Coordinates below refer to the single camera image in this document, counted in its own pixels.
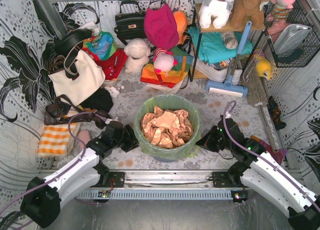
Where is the brown patterned bag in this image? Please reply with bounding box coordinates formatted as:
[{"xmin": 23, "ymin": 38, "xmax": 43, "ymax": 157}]
[{"xmin": 44, "ymin": 95, "xmax": 110, "ymax": 129}]

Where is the metal pole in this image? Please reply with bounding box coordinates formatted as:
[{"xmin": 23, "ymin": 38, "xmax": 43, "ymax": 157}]
[{"xmin": 255, "ymin": 102, "xmax": 279, "ymax": 153}]

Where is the cream plush sheep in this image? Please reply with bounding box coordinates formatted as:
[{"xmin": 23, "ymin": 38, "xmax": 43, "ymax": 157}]
[{"xmin": 124, "ymin": 38, "xmax": 151, "ymax": 74}]

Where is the wooden metal shelf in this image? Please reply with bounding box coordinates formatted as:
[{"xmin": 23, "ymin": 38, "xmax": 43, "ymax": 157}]
[{"xmin": 187, "ymin": 2, "xmax": 266, "ymax": 83}]

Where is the black leather handbag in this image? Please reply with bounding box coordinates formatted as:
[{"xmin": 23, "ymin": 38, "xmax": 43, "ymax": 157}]
[{"xmin": 114, "ymin": 1, "xmax": 147, "ymax": 46}]

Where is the rainbow striped cloth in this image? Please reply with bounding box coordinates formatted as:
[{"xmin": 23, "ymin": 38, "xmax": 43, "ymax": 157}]
[{"xmin": 140, "ymin": 47, "xmax": 194, "ymax": 88}]

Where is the teal folded cloth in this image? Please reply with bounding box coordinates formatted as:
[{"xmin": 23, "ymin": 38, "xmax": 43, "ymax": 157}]
[{"xmin": 188, "ymin": 27, "xmax": 253, "ymax": 64}]

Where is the red cloth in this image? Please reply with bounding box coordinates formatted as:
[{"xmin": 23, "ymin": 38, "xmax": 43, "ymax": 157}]
[{"xmin": 87, "ymin": 48, "xmax": 128, "ymax": 80}]

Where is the cream canvas tote bag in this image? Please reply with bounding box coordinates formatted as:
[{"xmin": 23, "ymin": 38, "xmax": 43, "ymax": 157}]
[{"xmin": 49, "ymin": 50, "xmax": 106, "ymax": 105}]

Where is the pink eyeglass case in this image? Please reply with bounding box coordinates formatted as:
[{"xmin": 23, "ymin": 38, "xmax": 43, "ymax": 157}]
[{"xmin": 77, "ymin": 130, "xmax": 92, "ymax": 145}]

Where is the black cloth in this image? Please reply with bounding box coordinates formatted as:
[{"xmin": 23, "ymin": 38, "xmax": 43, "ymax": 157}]
[{"xmin": 80, "ymin": 88, "xmax": 114, "ymax": 113}]

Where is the white plush dog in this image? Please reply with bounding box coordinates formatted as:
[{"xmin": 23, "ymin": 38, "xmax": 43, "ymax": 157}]
[{"xmin": 199, "ymin": 0, "xmax": 235, "ymax": 29}]

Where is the purple cable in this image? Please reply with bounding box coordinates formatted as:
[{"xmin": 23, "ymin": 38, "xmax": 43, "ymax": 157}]
[
  {"xmin": 0, "ymin": 111, "xmax": 111, "ymax": 215},
  {"xmin": 222, "ymin": 100, "xmax": 320, "ymax": 210}
]

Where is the orange checkered towel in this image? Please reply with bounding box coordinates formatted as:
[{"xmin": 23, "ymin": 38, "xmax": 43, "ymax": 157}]
[{"xmin": 37, "ymin": 124, "xmax": 75, "ymax": 157}]

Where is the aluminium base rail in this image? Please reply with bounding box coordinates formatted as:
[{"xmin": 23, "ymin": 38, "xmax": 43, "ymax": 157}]
[{"xmin": 37, "ymin": 168, "xmax": 306, "ymax": 200}]

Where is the green trash bag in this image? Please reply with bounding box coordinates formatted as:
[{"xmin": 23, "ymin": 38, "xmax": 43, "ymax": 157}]
[{"xmin": 133, "ymin": 94, "xmax": 201, "ymax": 161}]

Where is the blue floor sweeper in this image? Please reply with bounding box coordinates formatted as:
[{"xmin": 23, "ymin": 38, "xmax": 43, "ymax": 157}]
[{"xmin": 205, "ymin": 21, "xmax": 252, "ymax": 97}]

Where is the silver foil pouch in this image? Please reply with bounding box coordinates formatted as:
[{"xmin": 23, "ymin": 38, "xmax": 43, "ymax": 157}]
[{"xmin": 273, "ymin": 24, "xmax": 312, "ymax": 55}]

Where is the colorful patterned bag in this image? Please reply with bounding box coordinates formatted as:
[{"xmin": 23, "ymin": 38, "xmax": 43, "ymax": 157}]
[{"xmin": 82, "ymin": 31, "xmax": 117, "ymax": 61}]

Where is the grey sneaker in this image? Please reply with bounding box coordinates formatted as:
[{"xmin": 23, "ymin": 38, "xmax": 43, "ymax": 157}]
[{"xmin": 220, "ymin": 32, "xmax": 238, "ymax": 50}]

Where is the yellow plush duck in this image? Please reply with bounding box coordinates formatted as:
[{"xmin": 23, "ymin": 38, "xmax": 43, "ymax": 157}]
[{"xmin": 253, "ymin": 51, "xmax": 272, "ymax": 80}]

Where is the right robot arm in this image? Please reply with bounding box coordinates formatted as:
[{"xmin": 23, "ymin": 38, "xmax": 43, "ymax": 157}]
[{"xmin": 196, "ymin": 119, "xmax": 320, "ymax": 229}]

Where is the black wire basket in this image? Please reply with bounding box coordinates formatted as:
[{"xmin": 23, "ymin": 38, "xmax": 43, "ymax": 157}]
[{"xmin": 264, "ymin": 1, "xmax": 320, "ymax": 68}]

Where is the brown teddy bear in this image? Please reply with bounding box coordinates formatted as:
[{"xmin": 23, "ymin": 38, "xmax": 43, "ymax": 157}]
[{"xmin": 230, "ymin": 0, "xmax": 271, "ymax": 30}]

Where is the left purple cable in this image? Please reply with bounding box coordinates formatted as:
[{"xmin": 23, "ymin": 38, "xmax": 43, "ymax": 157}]
[{"xmin": 0, "ymin": 111, "xmax": 111, "ymax": 215}]

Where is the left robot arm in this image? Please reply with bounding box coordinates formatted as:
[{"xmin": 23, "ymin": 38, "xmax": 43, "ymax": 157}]
[{"xmin": 20, "ymin": 120, "xmax": 139, "ymax": 228}]

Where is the crumpled brown paper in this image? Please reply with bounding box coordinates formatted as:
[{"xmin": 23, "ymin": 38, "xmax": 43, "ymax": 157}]
[{"xmin": 141, "ymin": 106, "xmax": 194, "ymax": 149}]

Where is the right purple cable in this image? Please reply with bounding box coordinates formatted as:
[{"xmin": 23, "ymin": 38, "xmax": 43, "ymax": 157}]
[{"xmin": 222, "ymin": 100, "xmax": 320, "ymax": 210}]

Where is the blue trash bin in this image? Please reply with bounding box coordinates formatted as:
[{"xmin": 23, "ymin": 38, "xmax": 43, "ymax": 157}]
[{"xmin": 151, "ymin": 152, "xmax": 188, "ymax": 163}]

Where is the pink white plush toy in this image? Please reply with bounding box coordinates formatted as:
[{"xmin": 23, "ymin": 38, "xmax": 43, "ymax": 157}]
[{"xmin": 153, "ymin": 48, "xmax": 178, "ymax": 74}]

